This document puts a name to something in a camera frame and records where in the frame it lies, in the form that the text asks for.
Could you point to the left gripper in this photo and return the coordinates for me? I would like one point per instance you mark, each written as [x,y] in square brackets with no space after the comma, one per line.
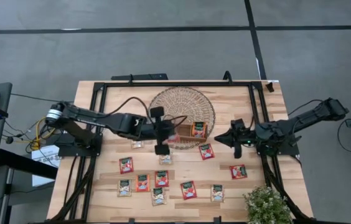
[164,129]

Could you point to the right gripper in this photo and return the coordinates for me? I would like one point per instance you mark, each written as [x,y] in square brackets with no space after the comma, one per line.
[250,137]

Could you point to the orange peach tea packet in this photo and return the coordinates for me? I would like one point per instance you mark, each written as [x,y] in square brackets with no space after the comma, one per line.
[142,182]
[173,139]
[198,129]

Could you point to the beige vanilla tea packet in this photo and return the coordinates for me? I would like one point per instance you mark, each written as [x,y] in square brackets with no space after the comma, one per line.
[217,193]
[124,188]
[158,196]
[165,160]
[137,144]

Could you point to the red strawberry tea packet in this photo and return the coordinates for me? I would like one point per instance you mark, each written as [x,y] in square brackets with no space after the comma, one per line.
[206,151]
[188,190]
[126,165]
[161,178]
[238,171]

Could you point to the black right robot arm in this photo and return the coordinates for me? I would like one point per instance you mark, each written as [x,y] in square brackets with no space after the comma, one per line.
[303,119]

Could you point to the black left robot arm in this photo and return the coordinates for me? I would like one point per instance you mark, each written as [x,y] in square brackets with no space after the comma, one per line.
[101,119]

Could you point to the wooden three-compartment tea box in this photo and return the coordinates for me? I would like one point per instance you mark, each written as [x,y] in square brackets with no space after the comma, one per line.
[184,133]

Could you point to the round woven straw placemat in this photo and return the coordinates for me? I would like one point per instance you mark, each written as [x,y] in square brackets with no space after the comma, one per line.
[180,102]

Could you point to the long black bar device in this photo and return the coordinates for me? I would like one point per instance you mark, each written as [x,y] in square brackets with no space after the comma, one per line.
[139,76]

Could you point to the black clamp hook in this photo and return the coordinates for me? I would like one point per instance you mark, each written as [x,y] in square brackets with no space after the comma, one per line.
[227,76]

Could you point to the green plant in black pot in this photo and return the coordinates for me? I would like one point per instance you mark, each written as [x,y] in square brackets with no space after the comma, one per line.
[265,205]

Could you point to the white printed paper sheet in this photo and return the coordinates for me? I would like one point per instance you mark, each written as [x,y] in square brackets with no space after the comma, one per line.
[46,154]

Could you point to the black support beam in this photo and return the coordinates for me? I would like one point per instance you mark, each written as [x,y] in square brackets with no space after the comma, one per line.
[23,161]

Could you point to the small dark triangular bracket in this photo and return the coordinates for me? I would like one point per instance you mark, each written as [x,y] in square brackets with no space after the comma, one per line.
[269,87]

